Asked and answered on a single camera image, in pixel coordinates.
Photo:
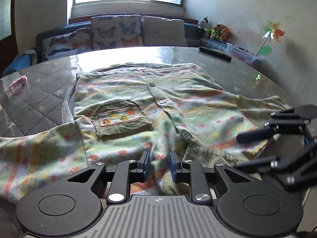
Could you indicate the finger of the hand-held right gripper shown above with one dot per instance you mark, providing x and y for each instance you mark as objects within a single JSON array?
[
  {"x": 250, "y": 135},
  {"x": 252, "y": 164}
]

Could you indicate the orange plush toy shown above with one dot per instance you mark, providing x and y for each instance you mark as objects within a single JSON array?
[{"x": 224, "y": 34}]

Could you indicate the small pink object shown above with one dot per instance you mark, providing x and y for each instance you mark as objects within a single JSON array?
[{"x": 17, "y": 82}]

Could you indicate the clear plastic storage box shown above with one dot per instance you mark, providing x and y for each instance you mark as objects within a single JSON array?
[{"x": 240, "y": 52}]

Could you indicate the blue cloth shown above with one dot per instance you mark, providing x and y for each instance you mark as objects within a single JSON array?
[{"x": 22, "y": 60}]

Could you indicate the dark blue sofa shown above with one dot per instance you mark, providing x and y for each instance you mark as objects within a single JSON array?
[{"x": 192, "y": 31}]

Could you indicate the low butterfly print cushion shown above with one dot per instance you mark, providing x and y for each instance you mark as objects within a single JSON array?
[{"x": 65, "y": 44}]

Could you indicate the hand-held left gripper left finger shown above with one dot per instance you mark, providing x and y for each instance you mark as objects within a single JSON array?
[{"x": 145, "y": 164}]

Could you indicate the black remote control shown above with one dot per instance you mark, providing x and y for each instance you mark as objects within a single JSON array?
[{"x": 215, "y": 53}]

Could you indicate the colourful pinwheel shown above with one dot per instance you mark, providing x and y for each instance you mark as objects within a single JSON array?
[{"x": 273, "y": 32}]

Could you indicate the large butterfly print cushion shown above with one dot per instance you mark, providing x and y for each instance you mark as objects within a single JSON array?
[{"x": 116, "y": 31}]

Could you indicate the black and white plush toy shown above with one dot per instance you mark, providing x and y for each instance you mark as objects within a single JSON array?
[{"x": 203, "y": 24}]

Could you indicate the patterned green children's shirt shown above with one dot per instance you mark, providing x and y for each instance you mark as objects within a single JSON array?
[{"x": 118, "y": 91}]

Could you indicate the green and yellow plush toy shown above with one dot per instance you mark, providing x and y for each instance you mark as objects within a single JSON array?
[{"x": 216, "y": 31}]

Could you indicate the beige cushion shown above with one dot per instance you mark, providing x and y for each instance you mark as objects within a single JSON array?
[{"x": 163, "y": 31}]

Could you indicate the grey quilted star mat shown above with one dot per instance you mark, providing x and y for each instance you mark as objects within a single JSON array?
[{"x": 37, "y": 104}]

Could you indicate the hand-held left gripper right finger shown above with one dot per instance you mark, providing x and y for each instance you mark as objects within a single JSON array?
[{"x": 173, "y": 166}]

